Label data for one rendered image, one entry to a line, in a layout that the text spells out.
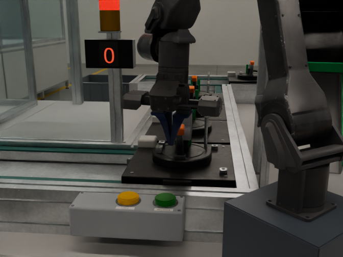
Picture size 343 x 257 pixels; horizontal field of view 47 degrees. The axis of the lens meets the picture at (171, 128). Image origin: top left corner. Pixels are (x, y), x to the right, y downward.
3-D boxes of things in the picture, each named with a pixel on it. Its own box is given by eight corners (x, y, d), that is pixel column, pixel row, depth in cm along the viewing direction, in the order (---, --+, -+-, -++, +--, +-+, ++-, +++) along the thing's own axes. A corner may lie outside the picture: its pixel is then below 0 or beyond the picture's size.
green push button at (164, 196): (175, 212, 72) (175, 202, 71) (153, 211, 72) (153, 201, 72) (176, 202, 76) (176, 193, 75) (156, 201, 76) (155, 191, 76)
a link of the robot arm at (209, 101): (131, 61, 79) (120, 65, 73) (224, 67, 75) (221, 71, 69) (131, 102, 81) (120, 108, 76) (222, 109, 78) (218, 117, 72)
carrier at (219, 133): (229, 150, 106) (231, 104, 103) (141, 147, 109) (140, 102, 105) (226, 126, 130) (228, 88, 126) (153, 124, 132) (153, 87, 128)
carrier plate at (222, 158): (235, 189, 82) (236, 179, 81) (121, 184, 84) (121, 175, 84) (230, 151, 105) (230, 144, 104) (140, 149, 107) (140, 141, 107)
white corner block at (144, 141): (154, 155, 102) (154, 140, 101) (137, 154, 103) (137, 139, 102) (157, 149, 107) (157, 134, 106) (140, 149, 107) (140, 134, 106)
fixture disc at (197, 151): (211, 170, 87) (211, 161, 86) (148, 168, 88) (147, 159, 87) (211, 150, 100) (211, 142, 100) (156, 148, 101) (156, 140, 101)
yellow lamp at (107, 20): (118, 31, 97) (117, 10, 95) (97, 31, 97) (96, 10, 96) (122, 30, 101) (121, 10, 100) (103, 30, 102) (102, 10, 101)
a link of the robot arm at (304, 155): (346, 164, 49) (353, 114, 47) (294, 179, 45) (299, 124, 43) (304, 149, 54) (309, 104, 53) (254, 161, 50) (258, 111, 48)
